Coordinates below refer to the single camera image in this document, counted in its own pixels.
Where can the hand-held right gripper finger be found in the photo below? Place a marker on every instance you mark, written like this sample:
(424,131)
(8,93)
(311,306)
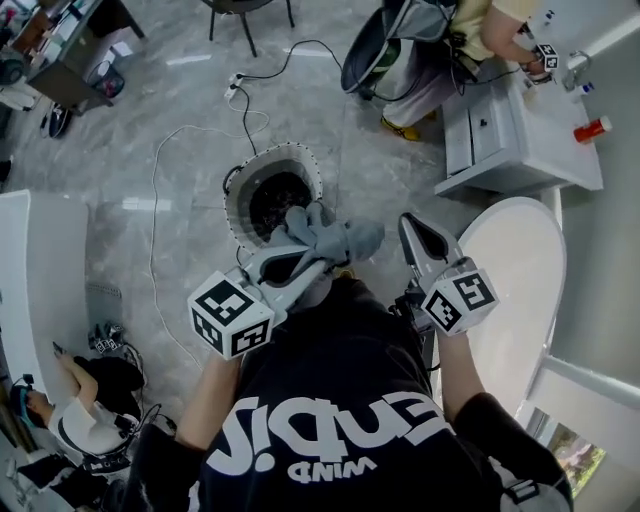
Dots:
(440,247)
(412,250)

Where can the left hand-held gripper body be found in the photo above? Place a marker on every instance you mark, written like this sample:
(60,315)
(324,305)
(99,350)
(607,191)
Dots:
(225,310)

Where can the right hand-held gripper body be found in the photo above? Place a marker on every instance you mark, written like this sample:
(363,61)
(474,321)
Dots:
(460,300)

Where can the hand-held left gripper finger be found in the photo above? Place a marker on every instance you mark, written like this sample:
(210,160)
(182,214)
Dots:
(300,290)
(272,254)

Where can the white woven laundry basket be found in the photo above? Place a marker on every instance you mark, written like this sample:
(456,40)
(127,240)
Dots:
(245,190)

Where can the person's left forearm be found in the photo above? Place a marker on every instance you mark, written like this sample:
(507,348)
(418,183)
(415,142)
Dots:
(210,405)

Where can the person's right forearm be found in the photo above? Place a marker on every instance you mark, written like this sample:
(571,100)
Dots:
(462,375)

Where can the person's right tan shoe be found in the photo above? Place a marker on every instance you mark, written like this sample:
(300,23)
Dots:
(345,273)

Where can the white bathtub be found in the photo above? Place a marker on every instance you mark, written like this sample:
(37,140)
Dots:
(515,280)

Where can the person's black printed t-shirt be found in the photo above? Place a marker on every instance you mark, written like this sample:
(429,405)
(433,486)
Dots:
(340,390)

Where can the grey perforated panel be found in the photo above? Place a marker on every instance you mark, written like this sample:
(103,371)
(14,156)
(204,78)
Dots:
(105,305)

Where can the spare hand-held gripper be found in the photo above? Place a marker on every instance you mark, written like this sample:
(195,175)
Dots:
(106,341)

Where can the white vanity cabinet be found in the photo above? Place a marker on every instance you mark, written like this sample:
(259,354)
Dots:
(525,145)

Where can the white power strip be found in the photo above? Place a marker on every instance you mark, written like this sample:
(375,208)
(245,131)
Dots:
(234,86)

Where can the white counter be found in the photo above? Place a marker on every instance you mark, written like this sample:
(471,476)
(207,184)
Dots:
(40,280)

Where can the garden window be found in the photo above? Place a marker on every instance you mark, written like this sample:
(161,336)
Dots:
(570,452)

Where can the red bottle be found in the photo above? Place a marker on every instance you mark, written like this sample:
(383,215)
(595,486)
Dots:
(592,130)

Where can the dark green chair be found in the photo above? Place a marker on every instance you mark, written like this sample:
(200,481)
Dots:
(370,55)

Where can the person's beige bag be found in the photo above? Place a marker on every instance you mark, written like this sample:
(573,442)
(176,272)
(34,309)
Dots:
(535,492)

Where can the chrome faucet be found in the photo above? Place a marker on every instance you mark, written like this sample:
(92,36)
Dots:
(575,67)

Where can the black chair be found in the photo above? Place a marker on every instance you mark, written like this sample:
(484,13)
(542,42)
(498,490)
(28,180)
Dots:
(250,10)

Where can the dark desk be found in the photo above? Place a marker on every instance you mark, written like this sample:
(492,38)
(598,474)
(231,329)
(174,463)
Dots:
(65,60)

